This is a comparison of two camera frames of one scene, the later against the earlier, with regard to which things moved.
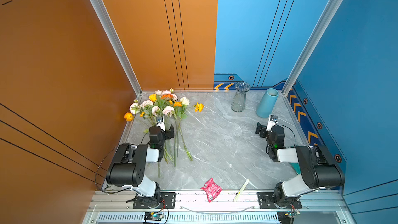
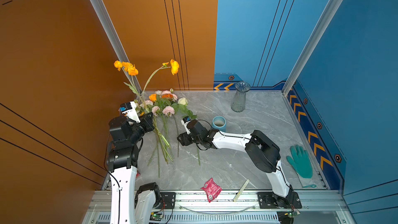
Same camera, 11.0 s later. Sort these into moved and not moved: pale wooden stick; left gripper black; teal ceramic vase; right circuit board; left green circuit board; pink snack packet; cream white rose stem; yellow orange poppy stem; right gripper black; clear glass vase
Moved: yellow orange poppy stem; teal ceramic vase; cream white rose stem; left gripper black; right gripper black
Not moved: pale wooden stick; left green circuit board; clear glass vase; pink snack packet; right circuit board
